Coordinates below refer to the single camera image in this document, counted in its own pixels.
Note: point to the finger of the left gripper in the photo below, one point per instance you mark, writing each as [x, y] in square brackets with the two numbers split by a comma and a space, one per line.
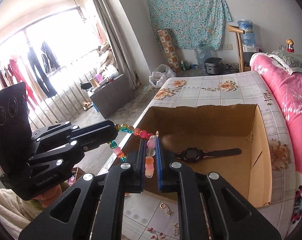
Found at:
[97, 134]
[59, 155]

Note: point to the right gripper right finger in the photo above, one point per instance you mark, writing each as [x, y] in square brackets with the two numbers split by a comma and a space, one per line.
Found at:
[208, 206]

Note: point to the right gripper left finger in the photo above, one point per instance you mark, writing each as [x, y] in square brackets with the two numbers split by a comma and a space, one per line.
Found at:
[92, 208]

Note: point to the left hand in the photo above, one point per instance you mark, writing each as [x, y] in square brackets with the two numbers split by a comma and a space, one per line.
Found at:
[48, 197]

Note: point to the dark low cabinet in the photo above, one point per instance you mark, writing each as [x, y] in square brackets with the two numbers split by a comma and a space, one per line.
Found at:
[112, 96]

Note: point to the gold hoop butterfly earring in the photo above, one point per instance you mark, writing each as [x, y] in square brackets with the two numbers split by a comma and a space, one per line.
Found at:
[176, 229]

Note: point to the white fluffy blanket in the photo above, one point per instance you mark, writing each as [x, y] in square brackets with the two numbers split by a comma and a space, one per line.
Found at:
[15, 213]

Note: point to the black wrist watch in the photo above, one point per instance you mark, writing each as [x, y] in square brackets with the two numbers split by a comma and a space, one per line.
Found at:
[194, 154]

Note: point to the floral checked bed sheet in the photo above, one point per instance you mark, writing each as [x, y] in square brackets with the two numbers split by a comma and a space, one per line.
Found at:
[233, 89]

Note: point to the white plastic bag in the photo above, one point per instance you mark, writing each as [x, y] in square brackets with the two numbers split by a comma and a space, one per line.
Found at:
[160, 75]

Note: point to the brown cardboard box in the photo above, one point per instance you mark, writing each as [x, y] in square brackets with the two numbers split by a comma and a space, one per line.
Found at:
[213, 128]

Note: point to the grey curtain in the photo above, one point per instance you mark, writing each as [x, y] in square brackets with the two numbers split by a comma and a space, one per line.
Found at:
[116, 41]

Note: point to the patterned rolled mat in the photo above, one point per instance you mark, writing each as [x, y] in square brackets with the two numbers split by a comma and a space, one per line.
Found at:
[169, 49]

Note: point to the black rice cooker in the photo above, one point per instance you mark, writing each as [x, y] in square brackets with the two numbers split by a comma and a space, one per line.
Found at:
[213, 66]

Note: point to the pink floral quilt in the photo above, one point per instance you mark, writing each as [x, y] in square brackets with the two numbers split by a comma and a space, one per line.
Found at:
[285, 82]

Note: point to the grey lace cloth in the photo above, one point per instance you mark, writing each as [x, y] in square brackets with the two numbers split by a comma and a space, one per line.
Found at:
[290, 62]

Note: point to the wooden chair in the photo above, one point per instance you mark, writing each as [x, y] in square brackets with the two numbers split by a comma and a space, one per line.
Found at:
[239, 46]

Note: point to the blue water bottle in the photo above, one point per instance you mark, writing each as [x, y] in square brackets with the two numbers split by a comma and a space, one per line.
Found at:
[248, 38]

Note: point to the small doll figurine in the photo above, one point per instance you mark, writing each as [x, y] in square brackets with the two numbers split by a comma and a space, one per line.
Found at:
[290, 45]

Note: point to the gold ring dangle earring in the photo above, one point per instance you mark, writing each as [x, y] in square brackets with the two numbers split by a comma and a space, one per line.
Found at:
[166, 209]

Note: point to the teal floral wall cloth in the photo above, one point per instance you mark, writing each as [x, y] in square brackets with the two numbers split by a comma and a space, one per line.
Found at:
[190, 22]

